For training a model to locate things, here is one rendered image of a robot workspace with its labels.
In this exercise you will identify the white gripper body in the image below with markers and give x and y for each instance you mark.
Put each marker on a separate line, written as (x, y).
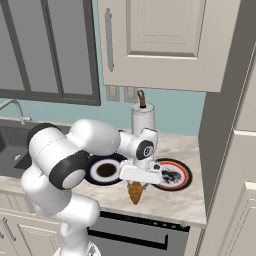
(138, 174)

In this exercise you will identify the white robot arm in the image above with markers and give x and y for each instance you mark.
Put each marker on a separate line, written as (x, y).
(83, 140)

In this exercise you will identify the brown croissant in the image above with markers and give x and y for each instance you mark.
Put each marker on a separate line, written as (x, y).
(135, 192)

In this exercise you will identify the black and red rimmed plate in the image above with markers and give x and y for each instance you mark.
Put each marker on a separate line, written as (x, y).
(175, 174)

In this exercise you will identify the grey dishwasher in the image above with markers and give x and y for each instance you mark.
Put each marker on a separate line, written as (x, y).
(140, 235)

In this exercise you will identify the beige tall cupboard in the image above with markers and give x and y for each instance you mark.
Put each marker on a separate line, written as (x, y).
(230, 150)

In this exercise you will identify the dark grey sink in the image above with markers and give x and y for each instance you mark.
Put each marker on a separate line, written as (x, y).
(16, 150)

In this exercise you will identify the beige base cupboard door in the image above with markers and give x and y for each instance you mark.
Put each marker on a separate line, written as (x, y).
(20, 233)

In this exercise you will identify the silver tap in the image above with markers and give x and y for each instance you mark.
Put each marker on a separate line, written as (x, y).
(16, 110)

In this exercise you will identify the grey framed window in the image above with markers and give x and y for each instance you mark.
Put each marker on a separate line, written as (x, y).
(46, 50)

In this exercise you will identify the grey wall socket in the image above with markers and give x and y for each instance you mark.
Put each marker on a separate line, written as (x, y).
(112, 93)
(130, 94)

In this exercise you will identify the beige wall cupboard door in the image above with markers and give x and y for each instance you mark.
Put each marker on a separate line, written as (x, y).
(160, 43)

